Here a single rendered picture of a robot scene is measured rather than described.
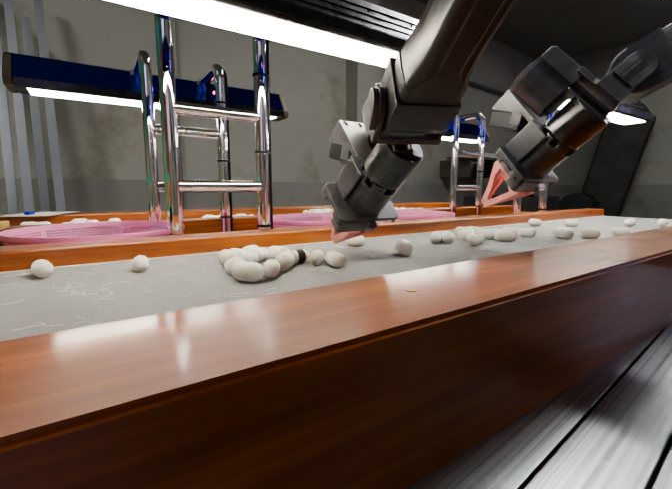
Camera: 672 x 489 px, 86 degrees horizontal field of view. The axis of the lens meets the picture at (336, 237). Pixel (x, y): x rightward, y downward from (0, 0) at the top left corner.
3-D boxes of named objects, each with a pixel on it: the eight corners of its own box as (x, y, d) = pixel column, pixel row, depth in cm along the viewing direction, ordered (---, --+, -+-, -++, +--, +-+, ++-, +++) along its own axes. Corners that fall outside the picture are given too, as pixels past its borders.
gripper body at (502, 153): (489, 155, 55) (528, 116, 50) (526, 158, 61) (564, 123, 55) (514, 187, 52) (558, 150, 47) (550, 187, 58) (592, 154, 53)
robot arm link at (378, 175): (356, 152, 49) (382, 110, 44) (391, 162, 51) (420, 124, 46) (363, 189, 45) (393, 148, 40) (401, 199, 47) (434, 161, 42)
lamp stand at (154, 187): (239, 255, 87) (232, 60, 81) (146, 265, 76) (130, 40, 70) (217, 245, 103) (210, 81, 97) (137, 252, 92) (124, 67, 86)
